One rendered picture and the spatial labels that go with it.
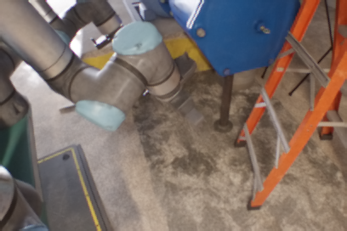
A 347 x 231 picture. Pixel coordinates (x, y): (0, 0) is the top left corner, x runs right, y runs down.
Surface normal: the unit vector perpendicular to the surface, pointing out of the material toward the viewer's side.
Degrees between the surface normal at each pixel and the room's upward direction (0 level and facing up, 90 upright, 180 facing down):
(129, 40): 19
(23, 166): 0
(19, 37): 101
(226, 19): 88
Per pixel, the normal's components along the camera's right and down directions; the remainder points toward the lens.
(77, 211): -0.07, -0.72
